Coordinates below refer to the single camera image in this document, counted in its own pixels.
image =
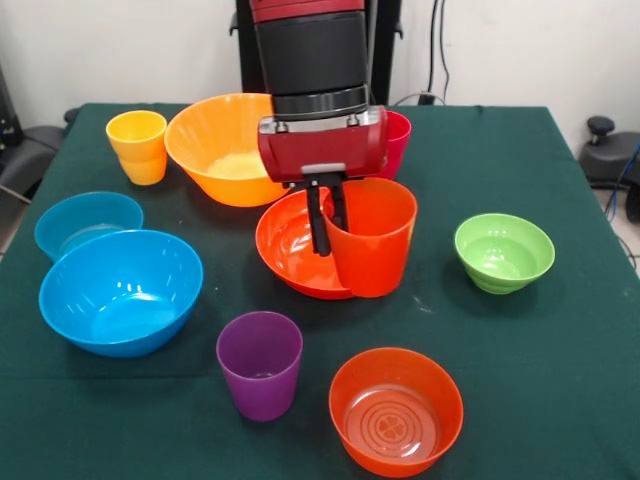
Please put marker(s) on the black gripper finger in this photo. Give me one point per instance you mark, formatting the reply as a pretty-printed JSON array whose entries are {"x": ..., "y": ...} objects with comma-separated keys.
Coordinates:
[
  {"x": 319, "y": 220},
  {"x": 339, "y": 205}
]

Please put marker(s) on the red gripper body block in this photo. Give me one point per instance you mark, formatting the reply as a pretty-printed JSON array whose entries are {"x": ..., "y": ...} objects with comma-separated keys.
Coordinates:
[{"x": 320, "y": 150}]

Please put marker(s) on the orange-red plastic cup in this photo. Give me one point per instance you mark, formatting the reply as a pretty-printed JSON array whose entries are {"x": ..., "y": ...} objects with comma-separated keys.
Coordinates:
[{"x": 375, "y": 250}]

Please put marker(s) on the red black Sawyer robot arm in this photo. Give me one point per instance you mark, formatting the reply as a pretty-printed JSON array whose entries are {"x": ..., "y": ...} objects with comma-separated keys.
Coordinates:
[{"x": 310, "y": 50}]

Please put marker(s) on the wide orange-red shallow bowl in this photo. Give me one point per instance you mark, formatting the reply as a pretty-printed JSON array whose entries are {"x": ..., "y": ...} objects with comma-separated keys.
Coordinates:
[{"x": 285, "y": 245}]

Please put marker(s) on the magenta-red plastic cup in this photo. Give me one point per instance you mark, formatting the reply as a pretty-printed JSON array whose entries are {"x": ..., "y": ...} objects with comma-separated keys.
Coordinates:
[{"x": 400, "y": 145}]

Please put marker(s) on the large orange plastic bowl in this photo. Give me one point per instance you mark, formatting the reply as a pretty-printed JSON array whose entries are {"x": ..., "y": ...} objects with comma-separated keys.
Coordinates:
[{"x": 215, "y": 150}]

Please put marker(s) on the purple plastic cup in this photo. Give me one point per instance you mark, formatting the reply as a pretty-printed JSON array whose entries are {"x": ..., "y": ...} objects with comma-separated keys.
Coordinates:
[{"x": 260, "y": 380}]

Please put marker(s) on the green plastic bowl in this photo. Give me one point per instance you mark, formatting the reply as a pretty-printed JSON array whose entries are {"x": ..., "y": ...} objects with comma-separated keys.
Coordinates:
[{"x": 505, "y": 250}]

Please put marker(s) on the small orange-red ringed bowl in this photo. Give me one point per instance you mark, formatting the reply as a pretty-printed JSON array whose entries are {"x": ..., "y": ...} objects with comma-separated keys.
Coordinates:
[{"x": 395, "y": 380}]

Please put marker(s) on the yellow plastic cup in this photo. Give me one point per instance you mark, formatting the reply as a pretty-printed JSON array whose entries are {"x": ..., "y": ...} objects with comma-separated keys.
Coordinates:
[{"x": 140, "y": 155}]

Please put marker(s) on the large blue plastic bowl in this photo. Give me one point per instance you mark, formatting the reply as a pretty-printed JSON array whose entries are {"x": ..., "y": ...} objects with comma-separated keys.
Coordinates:
[{"x": 120, "y": 295}]

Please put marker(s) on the small blue plastic bowl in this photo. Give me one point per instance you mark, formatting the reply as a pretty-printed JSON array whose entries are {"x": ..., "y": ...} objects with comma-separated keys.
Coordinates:
[{"x": 65, "y": 220}]

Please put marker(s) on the dark green table cloth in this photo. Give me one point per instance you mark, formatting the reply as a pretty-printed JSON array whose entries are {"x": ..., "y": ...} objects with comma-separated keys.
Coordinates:
[{"x": 550, "y": 375}]

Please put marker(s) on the black rounded floor base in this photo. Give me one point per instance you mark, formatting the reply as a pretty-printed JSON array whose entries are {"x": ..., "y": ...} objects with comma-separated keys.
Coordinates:
[
  {"x": 607, "y": 155},
  {"x": 30, "y": 150}
]

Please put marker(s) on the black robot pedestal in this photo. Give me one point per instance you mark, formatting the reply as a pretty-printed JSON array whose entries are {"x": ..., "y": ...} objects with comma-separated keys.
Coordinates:
[{"x": 385, "y": 50}]

